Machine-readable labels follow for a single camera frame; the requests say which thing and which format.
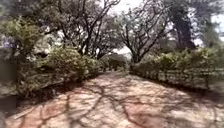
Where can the red brick path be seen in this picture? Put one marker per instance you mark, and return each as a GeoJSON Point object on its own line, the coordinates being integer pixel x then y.
{"type": "Point", "coordinates": [113, 100]}

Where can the row of bare-branched trees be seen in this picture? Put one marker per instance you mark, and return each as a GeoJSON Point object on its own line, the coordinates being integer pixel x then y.
{"type": "Point", "coordinates": [100, 30]}

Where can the row of green bushes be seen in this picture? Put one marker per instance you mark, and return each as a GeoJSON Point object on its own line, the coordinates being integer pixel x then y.
{"type": "Point", "coordinates": [63, 65]}

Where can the green hedge with fence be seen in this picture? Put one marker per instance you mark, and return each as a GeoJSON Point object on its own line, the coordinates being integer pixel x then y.
{"type": "Point", "coordinates": [173, 66]}

